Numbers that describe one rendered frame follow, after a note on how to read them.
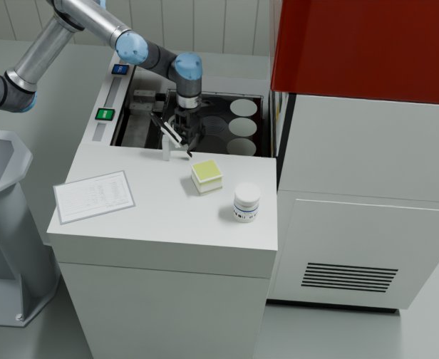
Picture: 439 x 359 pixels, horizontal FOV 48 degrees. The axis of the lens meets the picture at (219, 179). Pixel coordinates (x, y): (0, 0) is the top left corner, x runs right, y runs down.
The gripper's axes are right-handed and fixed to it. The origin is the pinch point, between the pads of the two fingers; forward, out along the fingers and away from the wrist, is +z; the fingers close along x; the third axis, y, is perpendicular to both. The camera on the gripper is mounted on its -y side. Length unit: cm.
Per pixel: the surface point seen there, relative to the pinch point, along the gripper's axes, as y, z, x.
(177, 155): 10.9, -5.2, 1.8
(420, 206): -32, 12, 72
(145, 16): -142, 65, -143
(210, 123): -14.1, 1.4, -2.5
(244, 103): -30.8, 1.4, 1.5
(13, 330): 63, 91, -51
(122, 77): -10.1, -4.7, -39.0
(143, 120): -3.2, 3.3, -24.4
